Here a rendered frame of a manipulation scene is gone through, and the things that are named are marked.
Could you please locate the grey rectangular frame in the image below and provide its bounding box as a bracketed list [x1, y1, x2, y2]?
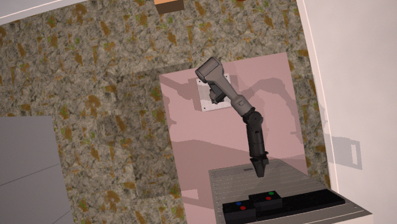
[209, 159, 373, 224]

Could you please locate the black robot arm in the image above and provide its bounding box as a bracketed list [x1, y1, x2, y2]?
[195, 57, 264, 144]

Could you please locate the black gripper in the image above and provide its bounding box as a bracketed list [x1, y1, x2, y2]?
[249, 142, 269, 178]

